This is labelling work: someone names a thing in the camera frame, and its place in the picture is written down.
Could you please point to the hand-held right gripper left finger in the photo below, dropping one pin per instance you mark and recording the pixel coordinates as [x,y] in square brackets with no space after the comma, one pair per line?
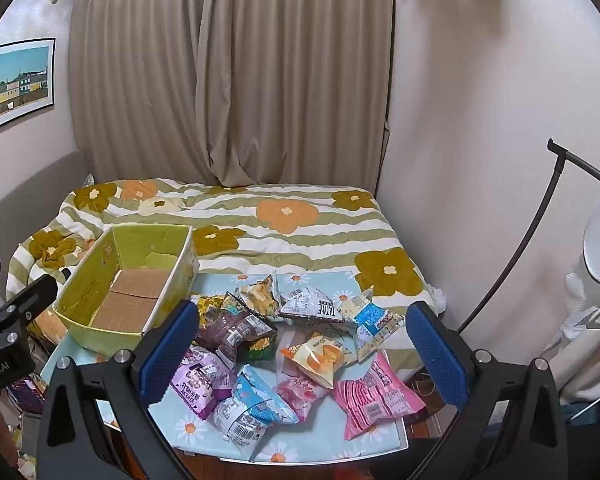
[167,355]

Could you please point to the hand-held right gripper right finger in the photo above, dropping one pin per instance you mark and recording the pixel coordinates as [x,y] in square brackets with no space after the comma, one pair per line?
[435,355]

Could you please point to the lilac snack packet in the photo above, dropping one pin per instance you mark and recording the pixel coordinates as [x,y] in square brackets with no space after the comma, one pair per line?
[200,380]

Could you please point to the green cardboard box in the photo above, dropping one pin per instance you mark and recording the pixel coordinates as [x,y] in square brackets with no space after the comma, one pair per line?
[85,285]

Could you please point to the blue and white snack packet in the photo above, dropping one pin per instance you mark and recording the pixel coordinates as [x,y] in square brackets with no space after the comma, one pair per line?
[372,322]

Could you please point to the pink striped snack packet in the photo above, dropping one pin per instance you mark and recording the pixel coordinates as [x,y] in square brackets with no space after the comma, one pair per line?
[375,400]

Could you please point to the light blue snack packet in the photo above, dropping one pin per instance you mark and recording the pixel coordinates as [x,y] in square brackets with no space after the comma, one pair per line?
[252,405]

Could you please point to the pale yellow chip packet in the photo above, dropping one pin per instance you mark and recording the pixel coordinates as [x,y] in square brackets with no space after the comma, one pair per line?
[257,296]

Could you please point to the white and black snack packet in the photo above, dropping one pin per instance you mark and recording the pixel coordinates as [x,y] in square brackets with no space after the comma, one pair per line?
[307,305]

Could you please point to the small pink snack packet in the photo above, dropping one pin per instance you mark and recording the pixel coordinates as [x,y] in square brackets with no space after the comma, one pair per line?
[300,395]

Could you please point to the purple box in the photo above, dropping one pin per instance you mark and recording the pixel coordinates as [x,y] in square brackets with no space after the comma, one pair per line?
[27,395]

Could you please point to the black clip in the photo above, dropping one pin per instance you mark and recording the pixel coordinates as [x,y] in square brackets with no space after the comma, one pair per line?
[67,273]

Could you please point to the white plastic bag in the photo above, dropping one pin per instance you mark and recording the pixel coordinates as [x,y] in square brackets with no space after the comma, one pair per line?
[437,297]

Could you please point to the dark purple snack packet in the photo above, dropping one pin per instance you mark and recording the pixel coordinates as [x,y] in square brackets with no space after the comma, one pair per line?
[230,332]

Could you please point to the green snack packet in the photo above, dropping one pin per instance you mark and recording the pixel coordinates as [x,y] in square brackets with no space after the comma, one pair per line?
[257,349]

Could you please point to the orange snack packet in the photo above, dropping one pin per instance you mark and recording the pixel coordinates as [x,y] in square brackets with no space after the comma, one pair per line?
[315,357]

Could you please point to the light blue daisy-print cloth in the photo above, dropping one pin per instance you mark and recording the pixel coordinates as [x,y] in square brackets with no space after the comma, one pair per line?
[330,440]

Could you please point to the white cloth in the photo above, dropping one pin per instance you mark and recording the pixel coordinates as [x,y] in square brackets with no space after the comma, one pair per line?
[585,320]

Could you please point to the floral striped blanket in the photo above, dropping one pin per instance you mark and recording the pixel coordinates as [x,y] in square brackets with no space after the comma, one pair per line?
[290,240]

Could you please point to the black curved stand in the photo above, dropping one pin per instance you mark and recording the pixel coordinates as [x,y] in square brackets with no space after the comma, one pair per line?
[555,170]

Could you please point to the beige curtain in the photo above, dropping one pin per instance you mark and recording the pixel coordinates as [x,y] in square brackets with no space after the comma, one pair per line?
[230,70]

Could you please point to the framed wall poster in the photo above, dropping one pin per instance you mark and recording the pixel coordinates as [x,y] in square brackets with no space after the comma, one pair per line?
[15,85]

